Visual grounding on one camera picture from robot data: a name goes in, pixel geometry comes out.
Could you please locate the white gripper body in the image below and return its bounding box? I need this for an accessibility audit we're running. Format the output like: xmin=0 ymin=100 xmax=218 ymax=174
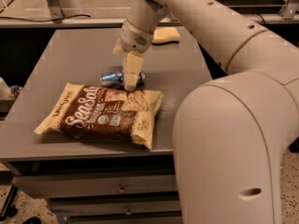
xmin=120 ymin=20 xmax=153 ymax=53

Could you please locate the metal railing frame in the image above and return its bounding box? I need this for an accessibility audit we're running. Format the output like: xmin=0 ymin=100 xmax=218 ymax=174
xmin=0 ymin=0 xmax=299 ymax=27

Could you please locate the middle grey drawer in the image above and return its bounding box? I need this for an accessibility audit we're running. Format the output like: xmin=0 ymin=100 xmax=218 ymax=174
xmin=48 ymin=196 xmax=180 ymax=217

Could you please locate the grey drawer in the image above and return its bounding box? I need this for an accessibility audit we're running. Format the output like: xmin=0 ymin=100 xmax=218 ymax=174
xmin=12 ymin=170 xmax=178 ymax=199
xmin=67 ymin=212 xmax=183 ymax=224
xmin=48 ymin=196 xmax=180 ymax=217

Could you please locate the bottom grey drawer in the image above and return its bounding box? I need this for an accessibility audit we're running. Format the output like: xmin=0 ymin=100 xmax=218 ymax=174
xmin=67 ymin=212 xmax=183 ymax=224

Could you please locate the top grey drawer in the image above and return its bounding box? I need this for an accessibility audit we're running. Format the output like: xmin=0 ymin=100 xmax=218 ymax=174
xmin=12 ymin=170 xmax=178 ymax=199

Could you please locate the grey drawer cabinet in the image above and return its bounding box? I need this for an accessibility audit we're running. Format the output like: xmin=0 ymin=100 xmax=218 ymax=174
xmin=0 ymin=28 xmax=210 ymax=224

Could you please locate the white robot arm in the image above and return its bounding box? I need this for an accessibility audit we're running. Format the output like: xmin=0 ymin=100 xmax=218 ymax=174
xmin=118 ymin=0 xmax=299 ymax=224

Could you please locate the brown sea salt chip bag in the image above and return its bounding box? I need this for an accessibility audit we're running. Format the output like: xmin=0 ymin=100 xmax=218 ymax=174
xmin=35 ymin=83 xmax=163 ymax=149

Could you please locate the yellow sponge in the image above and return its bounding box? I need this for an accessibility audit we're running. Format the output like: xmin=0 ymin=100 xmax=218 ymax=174
xmin=152 ymin=27 xmax=180 ymax=45

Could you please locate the silver blue redbull can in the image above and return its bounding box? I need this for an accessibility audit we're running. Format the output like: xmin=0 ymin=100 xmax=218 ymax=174
xmin=99 ymin=69 xmax=146 ymax=89

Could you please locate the white object at left edge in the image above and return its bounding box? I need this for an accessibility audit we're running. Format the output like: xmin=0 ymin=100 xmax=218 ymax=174
xmin=0 ymin=77 xmax=11 ymax=100

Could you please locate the black cable on rail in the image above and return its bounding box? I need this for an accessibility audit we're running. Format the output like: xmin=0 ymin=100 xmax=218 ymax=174
xmin=0 ymin=13 xmax=92 ymax=23

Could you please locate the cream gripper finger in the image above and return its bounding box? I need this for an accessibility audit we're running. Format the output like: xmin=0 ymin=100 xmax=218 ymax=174
xmin=113 ymin=39 xmax=124 ymax=55
xmin=122 ymin=51 xmax=144 ymax=91

